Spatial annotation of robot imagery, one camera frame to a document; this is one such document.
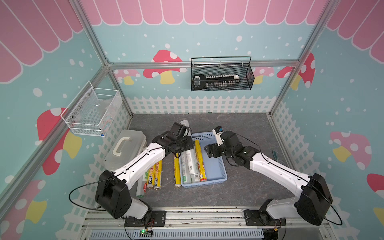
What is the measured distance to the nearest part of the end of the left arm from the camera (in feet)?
1.91

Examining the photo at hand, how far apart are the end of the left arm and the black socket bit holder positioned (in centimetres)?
34

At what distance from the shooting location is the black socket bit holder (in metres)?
0.89
